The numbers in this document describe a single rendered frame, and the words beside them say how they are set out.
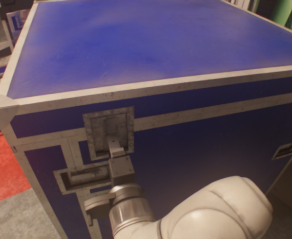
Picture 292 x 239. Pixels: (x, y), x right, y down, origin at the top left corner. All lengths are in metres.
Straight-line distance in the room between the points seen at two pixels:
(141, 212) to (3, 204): 1.39
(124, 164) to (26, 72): 0.36
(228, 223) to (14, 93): 0.50
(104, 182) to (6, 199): 1.10
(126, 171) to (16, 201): 1.32
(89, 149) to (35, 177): 0.18
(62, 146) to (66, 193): 0.22
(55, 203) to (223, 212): 0.62
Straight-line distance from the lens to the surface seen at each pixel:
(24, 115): 0.55
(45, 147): 0.61
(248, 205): 0.34
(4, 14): 2.71
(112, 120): 0.58
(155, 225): 0.41
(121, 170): 0.48
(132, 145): 0.65
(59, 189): 0.76
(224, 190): 0.35
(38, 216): 1.62
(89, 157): 0.65
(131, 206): 0.46
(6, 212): 1.72
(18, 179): 1.83
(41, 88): 0.57
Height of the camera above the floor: 1.36
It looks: 40 degrees down
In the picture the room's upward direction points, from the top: 3 degrees clockwise
